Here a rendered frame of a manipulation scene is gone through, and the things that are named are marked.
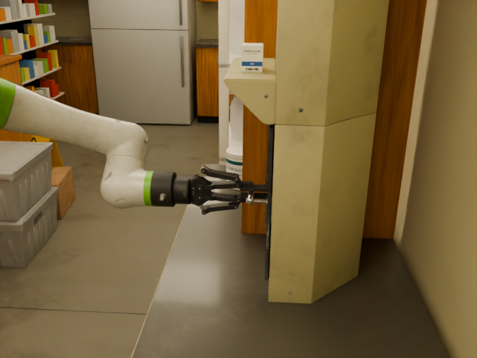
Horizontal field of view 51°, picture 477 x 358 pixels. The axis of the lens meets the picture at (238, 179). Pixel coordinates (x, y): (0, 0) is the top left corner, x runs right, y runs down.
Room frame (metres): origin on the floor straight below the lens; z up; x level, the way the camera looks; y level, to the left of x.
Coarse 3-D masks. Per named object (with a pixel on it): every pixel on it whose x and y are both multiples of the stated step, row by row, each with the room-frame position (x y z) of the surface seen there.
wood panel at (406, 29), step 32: (256, 0) 1.46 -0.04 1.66; (416, 0) 1.43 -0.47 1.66; (256, 32) 1.46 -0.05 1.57; (416, 32) 1.43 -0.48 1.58; (384, 64) 1.44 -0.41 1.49; (416, 64) 1.43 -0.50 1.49; (384, 96) 1.44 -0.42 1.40; (256, 128) 1.46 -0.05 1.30; (384, 128) 1.44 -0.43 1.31; (256, 160) 1.46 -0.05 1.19; (384, 160) 1.44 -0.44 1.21; (384, 192) 1.44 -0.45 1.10; (256, 224) 1.46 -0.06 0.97; (384, 224) 1.44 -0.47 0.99
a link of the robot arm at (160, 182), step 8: (152, 176) 1.19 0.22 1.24; (160, 176) 1.19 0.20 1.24; (168, 176) 1.19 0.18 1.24; (176, 176) 1.24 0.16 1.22; (152, 184) 1.18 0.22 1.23; (160, 184) 1.17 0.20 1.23; (168, 184) 1.17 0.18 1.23; (152, 192) 1.17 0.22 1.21; (160, 192) 1.16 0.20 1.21; (168, 192) 1.16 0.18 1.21; (152, 200) 1.17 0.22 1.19; (160, 200) 1.16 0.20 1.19; (168, 200) 1.16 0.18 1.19
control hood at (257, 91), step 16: (240, 64) 1.29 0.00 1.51; (272, 64) 1.30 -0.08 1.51; (224, 80) 1.10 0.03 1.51; (240, 80) 1.09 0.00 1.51; (256, 80) 1.09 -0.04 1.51; (272, 80) 1.09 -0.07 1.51; (240, 96) 1.09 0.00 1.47; (256, 96) 1.09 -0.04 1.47; (272, 96) 1.09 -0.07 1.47; (256, 112) 1.09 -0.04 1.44; (272, 112) 1.09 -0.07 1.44
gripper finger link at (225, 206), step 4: (212, 204) 1.21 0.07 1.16; (216, 204) 1.21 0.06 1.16; (220, 204) 1.21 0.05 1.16; (224, 204) 1.20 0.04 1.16; (228, 204) 1.20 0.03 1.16; (232, 204) 1.21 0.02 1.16; (208, 208) 1.19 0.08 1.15; (212, 208) 1.19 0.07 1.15; (216, 208) 1.19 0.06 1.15; (220, 208) 1.19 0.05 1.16; (224, 208) 1.19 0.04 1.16; (228, 208) 1.19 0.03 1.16; (232, 208) 1.19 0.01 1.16; (236, 208) 1.19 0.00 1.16; (204, 212) 1.19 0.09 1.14; (208, 212) 1.19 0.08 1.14
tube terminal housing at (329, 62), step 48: (288, 0) 1.09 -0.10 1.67; (336, 0) 1.09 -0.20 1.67; (384, 0) 1.20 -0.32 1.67; (288, 48) 1.09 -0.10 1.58; (336, 48) 1.09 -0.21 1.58; (288, 96) 1.08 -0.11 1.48; (336, 96) 1.10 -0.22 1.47; (288, 144) 1.08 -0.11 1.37; (336, 144) 1.11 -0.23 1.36; (288, 192) 1.08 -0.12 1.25; (336, 192) 1.12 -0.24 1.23; (288, 240) 1.08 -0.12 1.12; (336, 240) 1.14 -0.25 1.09; (288, 288) 1.08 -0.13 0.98
